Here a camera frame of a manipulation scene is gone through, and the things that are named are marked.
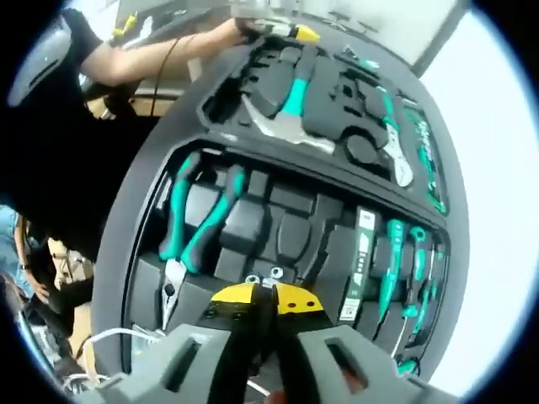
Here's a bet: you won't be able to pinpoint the black box with white label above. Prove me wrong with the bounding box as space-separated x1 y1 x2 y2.
343 205 376 326

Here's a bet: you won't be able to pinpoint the person's left hand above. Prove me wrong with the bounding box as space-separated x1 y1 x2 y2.
220 16 263 45

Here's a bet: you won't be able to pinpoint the person's own body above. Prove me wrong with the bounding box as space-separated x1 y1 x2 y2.
0 8 170 263

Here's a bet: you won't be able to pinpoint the row of sockets green rail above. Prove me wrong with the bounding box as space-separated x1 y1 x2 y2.
402 103 448 216

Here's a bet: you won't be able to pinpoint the short green screwdriver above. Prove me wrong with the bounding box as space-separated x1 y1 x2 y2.
402 226 430 321

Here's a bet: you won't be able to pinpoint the adjustable wrench green handle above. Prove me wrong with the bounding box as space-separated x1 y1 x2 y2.
376 82 416 189

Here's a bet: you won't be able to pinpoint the grey worn device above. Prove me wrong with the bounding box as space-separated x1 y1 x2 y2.
7 19 72 107

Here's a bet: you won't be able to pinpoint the thin green screwdriver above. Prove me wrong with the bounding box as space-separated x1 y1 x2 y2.
394 246 446 351

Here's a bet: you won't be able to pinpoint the black toolbox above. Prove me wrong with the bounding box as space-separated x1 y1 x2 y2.
90 34 471 404

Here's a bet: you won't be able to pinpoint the large green screwdriver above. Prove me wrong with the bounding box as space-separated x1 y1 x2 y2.
374 217 406 334

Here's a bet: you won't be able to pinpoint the thin black cable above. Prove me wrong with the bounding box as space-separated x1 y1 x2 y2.
150 34 201 117

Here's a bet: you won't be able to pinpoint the green tool with black loop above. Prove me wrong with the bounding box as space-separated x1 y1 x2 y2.
394 352 423 380

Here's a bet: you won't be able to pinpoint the green handled pliers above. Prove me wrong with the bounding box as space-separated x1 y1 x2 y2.
157 150 250 332

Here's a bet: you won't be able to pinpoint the white cable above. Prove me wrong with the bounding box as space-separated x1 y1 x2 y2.
62 327 169 395

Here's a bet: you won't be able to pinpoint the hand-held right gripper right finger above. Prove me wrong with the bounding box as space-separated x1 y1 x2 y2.
273 282 459 404

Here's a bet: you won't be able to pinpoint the yellow object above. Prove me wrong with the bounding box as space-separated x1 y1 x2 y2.
111 11 139 38

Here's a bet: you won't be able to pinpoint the claw hammer green handle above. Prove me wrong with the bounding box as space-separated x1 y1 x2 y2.
243 45 338 157

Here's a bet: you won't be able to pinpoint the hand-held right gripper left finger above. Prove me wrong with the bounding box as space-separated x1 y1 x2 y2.
77 282 270 404

